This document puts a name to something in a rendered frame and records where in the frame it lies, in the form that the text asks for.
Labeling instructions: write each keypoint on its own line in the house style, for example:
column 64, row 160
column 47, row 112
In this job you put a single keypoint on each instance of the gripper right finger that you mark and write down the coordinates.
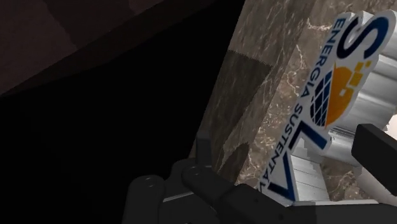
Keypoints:
column 378, row 152

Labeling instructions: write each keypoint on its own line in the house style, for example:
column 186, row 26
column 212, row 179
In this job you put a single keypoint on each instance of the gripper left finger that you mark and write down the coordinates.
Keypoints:
column 198, row 183

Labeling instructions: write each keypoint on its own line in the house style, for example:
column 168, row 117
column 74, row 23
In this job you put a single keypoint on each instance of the white logo sign blue orange print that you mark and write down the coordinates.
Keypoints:
column 338, row 99

